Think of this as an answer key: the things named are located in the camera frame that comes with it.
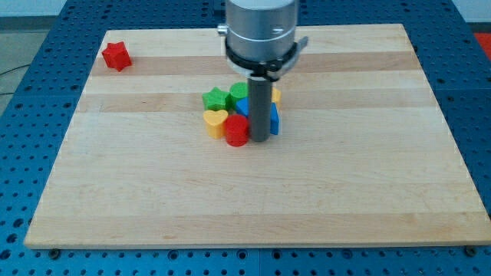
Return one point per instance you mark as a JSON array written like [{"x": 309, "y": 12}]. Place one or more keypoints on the red cylinder block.
[{"x": 237, "y": 130}]

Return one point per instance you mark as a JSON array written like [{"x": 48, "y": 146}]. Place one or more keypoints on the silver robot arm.
[{"x": 259, "y": 37}]

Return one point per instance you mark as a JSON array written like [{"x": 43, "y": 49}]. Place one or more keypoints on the green star block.
[{"x": 216, "y": 99}]

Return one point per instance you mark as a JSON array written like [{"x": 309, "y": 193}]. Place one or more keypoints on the red star block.
[{"x": 116, "y": 56}]

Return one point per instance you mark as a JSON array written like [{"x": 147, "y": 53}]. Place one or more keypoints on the blue cube block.
[{"x": 242, "y": 107}]

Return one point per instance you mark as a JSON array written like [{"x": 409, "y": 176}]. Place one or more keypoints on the yellow heart block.
[{"x": 214, "y": 122}]

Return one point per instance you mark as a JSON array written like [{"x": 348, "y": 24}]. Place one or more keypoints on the blue triangle block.
[{"x": 274, "y": 120}]

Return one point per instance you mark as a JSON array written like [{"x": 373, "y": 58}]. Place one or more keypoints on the green cylinder block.
[{"x": 237, "y": 92}]

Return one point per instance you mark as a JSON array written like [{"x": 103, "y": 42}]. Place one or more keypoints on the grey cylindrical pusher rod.
[{"x": 260, "y": 101}]

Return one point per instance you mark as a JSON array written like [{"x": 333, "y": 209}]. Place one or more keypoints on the yellow block behind rod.
[{"x": 276, "y": 97}]

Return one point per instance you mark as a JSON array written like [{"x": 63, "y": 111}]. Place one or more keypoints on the wooden board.
[{"x": 364, "y": 157}]

